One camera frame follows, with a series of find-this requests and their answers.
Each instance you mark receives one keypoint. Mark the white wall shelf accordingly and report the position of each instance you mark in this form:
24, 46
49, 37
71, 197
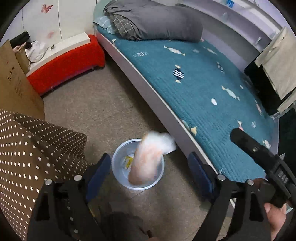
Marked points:
242, 20

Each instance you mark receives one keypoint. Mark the black chair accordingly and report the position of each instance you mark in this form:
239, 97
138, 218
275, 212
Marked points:
261, 81

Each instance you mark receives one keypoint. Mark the clear plastic bin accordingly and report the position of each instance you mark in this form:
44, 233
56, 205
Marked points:
120, 172

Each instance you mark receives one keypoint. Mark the grey plaid pillow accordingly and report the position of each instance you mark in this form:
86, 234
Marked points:
123, 26

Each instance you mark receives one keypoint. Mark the light blue striped pillow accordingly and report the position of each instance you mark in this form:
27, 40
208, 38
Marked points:
105, 24

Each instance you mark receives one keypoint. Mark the beige cloth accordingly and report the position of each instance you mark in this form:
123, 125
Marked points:
277, 64

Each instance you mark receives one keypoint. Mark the black cloth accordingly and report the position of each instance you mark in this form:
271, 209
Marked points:
20, 38

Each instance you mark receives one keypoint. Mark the person's right hand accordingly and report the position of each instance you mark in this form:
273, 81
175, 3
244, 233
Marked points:
275, 220

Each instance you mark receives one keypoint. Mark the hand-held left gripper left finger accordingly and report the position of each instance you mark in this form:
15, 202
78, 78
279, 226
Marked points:
100, 172

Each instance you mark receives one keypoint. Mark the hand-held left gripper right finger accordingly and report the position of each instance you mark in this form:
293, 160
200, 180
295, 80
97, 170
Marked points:
199, 176

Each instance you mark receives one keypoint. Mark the large cardboard box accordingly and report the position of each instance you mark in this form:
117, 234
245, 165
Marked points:
16, 90

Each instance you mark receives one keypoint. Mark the brown polka-dot round table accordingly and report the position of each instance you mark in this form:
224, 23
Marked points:
34, 162

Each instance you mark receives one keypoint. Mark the faded pink butterfly sticker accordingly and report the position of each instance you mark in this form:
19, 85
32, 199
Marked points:
50, 34

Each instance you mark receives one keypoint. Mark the yellow wrapper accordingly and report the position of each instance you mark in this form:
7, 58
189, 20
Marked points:
128, 162

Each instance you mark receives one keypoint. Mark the small blue box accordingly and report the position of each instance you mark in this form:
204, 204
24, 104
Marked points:
229, 2

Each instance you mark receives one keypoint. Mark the grey duvet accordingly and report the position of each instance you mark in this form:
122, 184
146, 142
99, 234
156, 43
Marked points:
159, 18

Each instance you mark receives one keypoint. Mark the white cloth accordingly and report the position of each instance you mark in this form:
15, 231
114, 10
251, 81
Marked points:
37, 51

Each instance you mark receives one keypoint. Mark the red bench with white top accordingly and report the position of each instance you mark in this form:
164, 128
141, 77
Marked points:
67, 62

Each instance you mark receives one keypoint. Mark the pink butterfly wall sticker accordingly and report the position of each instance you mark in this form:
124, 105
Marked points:
46, 7

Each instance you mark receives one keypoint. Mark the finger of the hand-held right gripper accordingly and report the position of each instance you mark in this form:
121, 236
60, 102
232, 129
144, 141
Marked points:
248, 143

